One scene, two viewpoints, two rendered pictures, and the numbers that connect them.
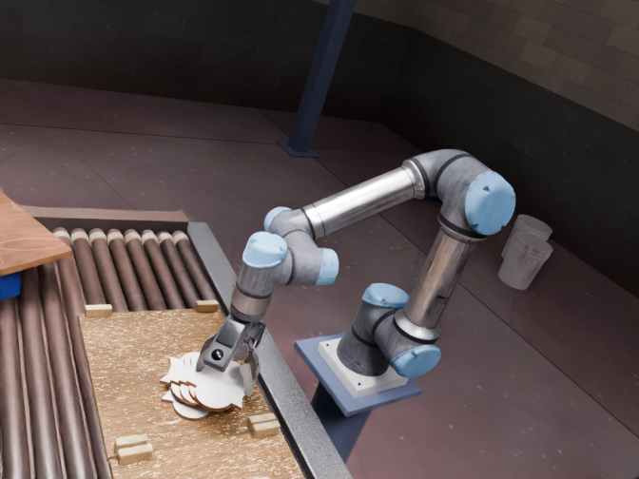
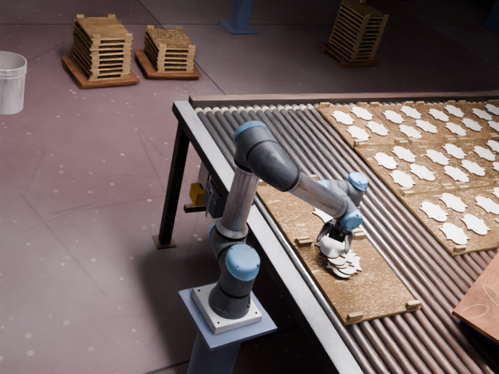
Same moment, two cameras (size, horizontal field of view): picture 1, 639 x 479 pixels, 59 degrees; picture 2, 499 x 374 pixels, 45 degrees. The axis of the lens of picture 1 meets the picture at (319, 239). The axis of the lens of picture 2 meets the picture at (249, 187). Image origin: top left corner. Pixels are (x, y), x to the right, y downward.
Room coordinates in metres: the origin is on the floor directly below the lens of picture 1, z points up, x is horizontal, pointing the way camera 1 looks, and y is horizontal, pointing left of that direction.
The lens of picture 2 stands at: (2.79, -0.15, 2.46)
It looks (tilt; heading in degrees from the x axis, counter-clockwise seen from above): 35 degrees down; 184
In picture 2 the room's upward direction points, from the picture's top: 15 degrees clockwise
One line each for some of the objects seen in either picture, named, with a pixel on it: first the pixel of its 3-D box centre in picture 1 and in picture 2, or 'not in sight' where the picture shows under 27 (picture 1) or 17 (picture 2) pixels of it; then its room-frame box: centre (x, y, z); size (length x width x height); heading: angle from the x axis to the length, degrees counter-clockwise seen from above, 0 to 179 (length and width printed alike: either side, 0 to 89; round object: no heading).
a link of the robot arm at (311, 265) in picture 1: (304, 261); (333, 193); (0.99, 0.01, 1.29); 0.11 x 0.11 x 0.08; 33
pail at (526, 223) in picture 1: (524, 241); not in sight; (4.54, -1.65, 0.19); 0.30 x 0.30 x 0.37
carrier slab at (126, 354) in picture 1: (173, 370); (355, 277); (0.96, 0.21, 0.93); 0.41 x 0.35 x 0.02; 36
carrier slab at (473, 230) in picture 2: not in sight; (454, 218); (0.35, 0.64, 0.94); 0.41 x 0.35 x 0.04; 37
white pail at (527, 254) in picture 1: (523, 260); not in sight; (4.12, -1.56, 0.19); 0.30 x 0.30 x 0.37
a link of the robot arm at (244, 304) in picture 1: (250, 296); not in sight; (0.92, 0.09, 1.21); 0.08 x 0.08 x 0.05
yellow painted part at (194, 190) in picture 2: not in sight; (203, 181); (0.39, -0.55, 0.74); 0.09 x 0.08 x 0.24; 37
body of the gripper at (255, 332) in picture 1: (242, 326); (341, 222); (0.93, 0.09, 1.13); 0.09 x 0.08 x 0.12; 171
